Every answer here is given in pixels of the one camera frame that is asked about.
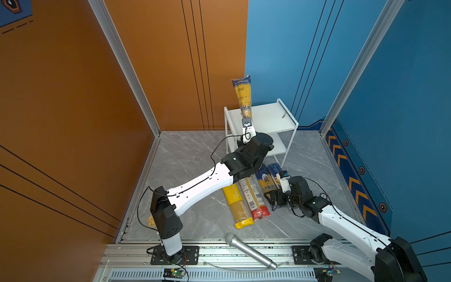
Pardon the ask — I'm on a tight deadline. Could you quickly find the red spaghetti package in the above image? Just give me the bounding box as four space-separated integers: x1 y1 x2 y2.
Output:
238 177 270 221

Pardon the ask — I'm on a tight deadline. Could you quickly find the green circuit board left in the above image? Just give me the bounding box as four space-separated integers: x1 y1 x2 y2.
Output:
162 269 188 282

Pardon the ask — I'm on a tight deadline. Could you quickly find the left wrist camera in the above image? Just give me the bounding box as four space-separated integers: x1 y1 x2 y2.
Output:
241 117 256 143

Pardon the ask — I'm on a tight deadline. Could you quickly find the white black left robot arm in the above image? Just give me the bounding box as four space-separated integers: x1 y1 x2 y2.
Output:
150 132 274 257

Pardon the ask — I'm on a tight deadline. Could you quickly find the aluminium corner post right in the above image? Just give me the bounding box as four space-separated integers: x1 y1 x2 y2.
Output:
319 0 405 137

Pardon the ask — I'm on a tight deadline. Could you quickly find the aluminium corner post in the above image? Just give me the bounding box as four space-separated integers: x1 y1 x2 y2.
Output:
87 0 162 137
319 0 405 137

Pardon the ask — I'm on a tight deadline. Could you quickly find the silver microphone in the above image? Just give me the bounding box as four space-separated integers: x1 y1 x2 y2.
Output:
225 233 277 270

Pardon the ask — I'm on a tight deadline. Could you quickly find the blue yellow spaghetti bag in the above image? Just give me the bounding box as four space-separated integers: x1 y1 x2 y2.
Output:
256 164 278 193

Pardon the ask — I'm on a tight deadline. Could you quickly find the yellow spaghetti package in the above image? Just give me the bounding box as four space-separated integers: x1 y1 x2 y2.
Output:
223 184 254 229

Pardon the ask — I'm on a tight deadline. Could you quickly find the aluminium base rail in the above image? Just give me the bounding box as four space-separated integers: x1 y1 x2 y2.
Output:
92 238 371 282

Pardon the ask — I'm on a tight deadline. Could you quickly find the dark blue Barilla spaghetti box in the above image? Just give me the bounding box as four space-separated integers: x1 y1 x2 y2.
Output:
267 163 291 186

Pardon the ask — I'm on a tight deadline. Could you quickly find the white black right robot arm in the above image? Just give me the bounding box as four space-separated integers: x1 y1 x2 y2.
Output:
263 176 428 282

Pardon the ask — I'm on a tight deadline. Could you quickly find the yellow blue-top spaghetti bag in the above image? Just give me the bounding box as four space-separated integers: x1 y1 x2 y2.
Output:
232 75 252 118

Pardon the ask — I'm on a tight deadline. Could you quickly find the aluminium corner post left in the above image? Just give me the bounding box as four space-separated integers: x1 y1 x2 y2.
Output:
87 0 162 137

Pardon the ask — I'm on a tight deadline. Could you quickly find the white two-tier metal shelf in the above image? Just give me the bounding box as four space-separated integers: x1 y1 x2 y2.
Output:
224 99 298 167

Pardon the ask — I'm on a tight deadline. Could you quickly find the small yellow floor object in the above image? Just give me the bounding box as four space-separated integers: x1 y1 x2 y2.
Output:
146 216 156 229

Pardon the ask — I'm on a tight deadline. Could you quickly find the circuit board right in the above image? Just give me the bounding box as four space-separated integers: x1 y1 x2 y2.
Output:
314 268 341 282

